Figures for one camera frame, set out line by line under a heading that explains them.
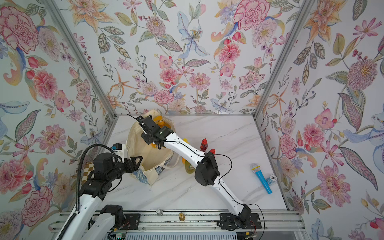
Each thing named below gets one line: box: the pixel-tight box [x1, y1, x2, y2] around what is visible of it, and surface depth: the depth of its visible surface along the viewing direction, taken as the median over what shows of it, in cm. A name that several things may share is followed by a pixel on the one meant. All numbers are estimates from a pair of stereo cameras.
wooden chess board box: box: [81, 161, 95, 184], surface depth 90 cm
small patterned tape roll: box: [266, 174, 278, 186], surface depth 84 cm
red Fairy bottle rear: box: [200, 138, 208, 152], surface depth 85 cm
